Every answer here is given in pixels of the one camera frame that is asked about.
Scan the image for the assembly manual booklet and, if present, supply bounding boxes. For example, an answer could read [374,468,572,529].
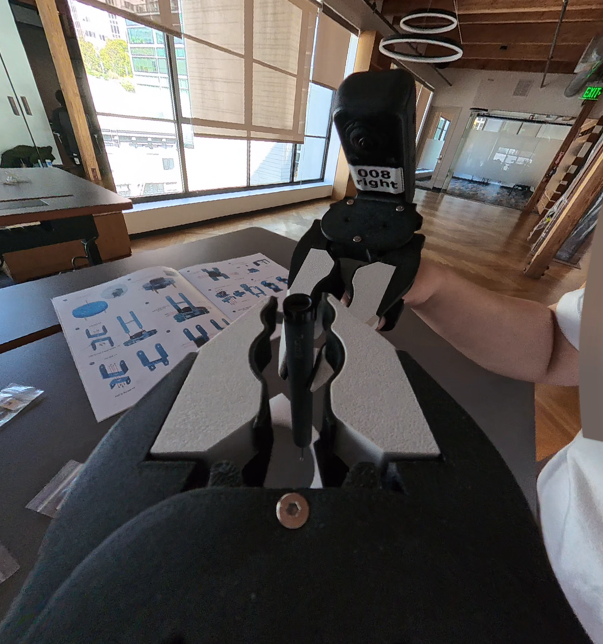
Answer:
[51,256,292,423]

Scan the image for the dark bag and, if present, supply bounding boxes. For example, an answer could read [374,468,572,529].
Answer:
[0,145,56,168]

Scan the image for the person's white shirt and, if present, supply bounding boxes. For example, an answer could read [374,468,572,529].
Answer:
[535,287,603,644]

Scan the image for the grey round fixture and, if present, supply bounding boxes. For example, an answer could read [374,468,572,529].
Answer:
[564,30,603,97]

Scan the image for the black cylindrical screwdriver handle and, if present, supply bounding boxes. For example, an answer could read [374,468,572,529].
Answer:
[280,293,316,461]

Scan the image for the large black ring light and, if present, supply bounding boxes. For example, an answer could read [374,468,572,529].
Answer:
[379,34,464,63]

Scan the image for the white cabinet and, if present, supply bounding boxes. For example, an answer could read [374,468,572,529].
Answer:
[0,0,63,168]

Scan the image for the frosted glass partition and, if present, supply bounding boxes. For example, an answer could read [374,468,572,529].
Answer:
[452,110,581,199]

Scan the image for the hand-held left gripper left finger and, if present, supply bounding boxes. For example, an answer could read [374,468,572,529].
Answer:
[150,296,282,463]

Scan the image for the small black ring light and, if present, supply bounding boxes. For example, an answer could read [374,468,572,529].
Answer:
[399,10,458,34]

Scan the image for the leaning wooden frames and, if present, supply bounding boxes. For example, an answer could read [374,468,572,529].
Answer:
[523,116,603,280]

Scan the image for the large window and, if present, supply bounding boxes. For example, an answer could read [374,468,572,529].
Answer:
[67,0,362,202]

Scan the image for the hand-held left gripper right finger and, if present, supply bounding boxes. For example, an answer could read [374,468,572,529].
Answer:
[321,294,443,464]

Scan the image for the wide beige roller blind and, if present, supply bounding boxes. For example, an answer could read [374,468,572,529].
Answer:
[180,0,318,145]

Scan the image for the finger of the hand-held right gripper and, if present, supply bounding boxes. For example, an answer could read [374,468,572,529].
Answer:
[309,262,398,393]
[279,249,341,380]

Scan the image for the person's right forearm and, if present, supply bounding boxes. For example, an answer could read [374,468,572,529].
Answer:
[403,263,584,388]

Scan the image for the black office chair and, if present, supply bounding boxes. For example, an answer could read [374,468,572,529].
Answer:
[50,90,83,167]

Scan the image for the narrow beige roller blind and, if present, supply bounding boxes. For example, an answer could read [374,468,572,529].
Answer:
[311,10,353,92]

